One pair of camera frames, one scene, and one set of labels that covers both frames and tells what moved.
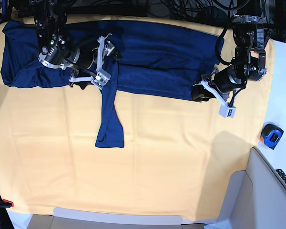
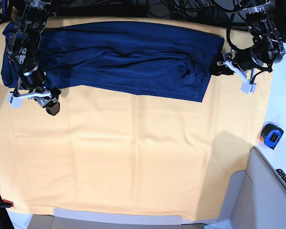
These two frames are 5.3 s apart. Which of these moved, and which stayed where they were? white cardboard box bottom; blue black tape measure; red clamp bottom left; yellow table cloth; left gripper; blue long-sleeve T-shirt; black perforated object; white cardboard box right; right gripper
Moved: left gripper; blue long-sleeve T-shirt; right gripper
Stayed: black perforated object; yellow table cloth; blue black tape measure; white cardboard box right; red clamp bottom left; white cardboard box bottom
